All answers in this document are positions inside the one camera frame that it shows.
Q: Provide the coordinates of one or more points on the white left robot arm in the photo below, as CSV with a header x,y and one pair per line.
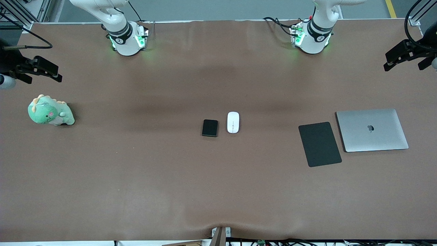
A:
x,y
312,39

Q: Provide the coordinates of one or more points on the silver laptop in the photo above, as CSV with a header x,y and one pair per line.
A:
x,y
372,135

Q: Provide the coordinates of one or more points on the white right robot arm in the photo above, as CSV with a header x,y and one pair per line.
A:
x,y
126,41

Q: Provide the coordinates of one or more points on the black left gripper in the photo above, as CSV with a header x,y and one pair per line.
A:
x,y
424,46

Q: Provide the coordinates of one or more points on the white computer mouse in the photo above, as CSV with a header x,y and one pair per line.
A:
x,y
233,122

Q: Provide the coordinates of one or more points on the aluminium frame profile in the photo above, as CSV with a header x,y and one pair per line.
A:
x,y
20,13
414,21

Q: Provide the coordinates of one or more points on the green terminal connector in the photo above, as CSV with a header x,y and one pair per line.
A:
x,y
261,242

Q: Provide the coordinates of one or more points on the green dinosaur plush toy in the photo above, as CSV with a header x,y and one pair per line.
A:
x,y
47,112

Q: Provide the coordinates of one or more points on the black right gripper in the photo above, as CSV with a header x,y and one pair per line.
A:
x,y
10,62

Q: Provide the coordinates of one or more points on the black mouse pad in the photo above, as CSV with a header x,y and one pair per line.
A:
x,y
320,144

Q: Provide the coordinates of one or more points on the brown table cover mat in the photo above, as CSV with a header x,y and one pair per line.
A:
x,y
218,188

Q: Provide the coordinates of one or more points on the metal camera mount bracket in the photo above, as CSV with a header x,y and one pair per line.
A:
x,y
221,235

